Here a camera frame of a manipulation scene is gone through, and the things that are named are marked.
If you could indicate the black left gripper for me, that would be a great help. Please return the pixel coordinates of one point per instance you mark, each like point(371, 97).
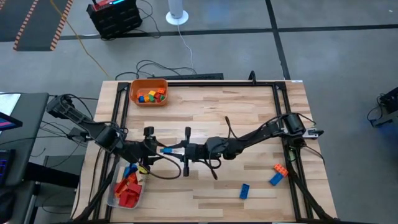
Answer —
point(146, 151)

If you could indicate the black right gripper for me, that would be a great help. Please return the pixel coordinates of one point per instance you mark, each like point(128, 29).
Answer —
point(199, 152)

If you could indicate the long blue studded brick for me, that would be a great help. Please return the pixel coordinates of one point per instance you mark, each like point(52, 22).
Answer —
point(244, 191)
point(166, 150)

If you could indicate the blue rounded block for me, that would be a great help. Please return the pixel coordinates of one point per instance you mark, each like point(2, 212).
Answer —
point(127, 172)

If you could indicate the red arch block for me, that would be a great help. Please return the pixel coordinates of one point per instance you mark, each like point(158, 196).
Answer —
point(120, 186)

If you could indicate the green studded brick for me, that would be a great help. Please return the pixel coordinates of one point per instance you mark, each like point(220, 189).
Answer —
point(152, 98)

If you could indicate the small red wedge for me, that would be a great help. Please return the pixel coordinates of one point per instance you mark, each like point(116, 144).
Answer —
point(158, 96)

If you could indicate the small blue block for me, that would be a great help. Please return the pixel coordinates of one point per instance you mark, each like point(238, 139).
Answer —
point(141, 99)

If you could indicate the small yellow studded brick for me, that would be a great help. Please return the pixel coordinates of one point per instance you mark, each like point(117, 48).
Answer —
point(152, 92)

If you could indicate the small orange studded brick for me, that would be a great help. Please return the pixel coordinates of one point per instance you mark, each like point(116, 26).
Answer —
point(161, 91)

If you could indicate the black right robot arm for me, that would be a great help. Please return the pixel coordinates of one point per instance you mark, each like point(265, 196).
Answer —
point(255, 137)

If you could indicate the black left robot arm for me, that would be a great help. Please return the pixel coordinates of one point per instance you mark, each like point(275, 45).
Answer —
point(84, 121)

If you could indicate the orange plastic bin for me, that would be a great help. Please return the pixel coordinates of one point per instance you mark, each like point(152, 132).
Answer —
point(149, 85)

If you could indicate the clear plastic container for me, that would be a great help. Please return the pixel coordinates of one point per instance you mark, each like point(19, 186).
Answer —
point(111, 202)

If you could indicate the black power strip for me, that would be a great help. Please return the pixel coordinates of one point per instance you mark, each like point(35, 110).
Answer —
point(202, 76)

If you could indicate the black power adapter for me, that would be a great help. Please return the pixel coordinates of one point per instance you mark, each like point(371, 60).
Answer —
point(76, 133)

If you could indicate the green tag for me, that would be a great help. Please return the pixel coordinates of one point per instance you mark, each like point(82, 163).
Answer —
point(292, 154)

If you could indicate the black desk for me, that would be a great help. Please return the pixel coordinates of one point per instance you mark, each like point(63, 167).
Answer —
point(29, 140)

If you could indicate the black crate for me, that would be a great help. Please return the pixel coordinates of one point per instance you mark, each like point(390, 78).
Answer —
point(118, 23)

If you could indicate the white tower stand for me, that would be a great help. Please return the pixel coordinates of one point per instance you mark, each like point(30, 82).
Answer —
point(176, 9)

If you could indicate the black monitor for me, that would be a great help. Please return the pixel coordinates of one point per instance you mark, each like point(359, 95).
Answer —
point(7, 123)

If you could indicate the backlit keyboard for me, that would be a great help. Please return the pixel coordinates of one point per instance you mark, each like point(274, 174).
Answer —
point(4, 168)

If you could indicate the red device on crate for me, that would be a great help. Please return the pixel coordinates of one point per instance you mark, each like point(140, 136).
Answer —
point(104, 4)

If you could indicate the white sheet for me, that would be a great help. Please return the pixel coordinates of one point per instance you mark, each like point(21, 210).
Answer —
point(7, 104)

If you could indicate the black mat with striped edge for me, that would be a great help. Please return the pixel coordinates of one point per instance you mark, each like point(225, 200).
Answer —
point(12, 25)
point(43, 25)

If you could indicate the black frame clamp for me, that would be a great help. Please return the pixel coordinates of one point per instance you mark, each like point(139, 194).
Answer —
point(252, 77)

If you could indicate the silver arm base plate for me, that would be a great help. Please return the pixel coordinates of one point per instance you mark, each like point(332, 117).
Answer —
point(312, 133)

